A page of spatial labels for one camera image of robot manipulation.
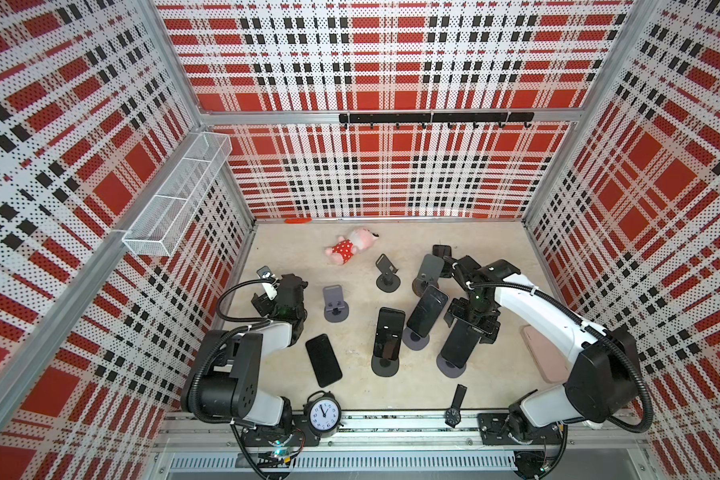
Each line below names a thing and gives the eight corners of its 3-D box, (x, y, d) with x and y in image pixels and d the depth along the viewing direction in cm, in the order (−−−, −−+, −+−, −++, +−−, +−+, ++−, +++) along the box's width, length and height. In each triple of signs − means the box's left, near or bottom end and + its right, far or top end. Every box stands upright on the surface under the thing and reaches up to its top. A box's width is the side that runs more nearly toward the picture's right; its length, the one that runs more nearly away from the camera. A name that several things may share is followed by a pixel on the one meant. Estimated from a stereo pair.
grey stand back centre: (370, 284, 105) (370, 266, 97) (381, 271, 108) (382, 253, 100) (391, 297, 101) (392, 279, 93) (402, 284, 105) (403, 266, 96)
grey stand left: (326, 322, 95) (321, 305, 87) (328, 302, 100) (323, 284, 91) (347, 322, 95) (344, 305, 87) (349, 302, 100) (346, 284, 91)
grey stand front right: (433, 371, 85) (436, 364, 81) (435, 361, 87) (438, 353, 83) (460, 381, 83) (464, 375, 79) (462, 370, 85) (467, 363, 81)
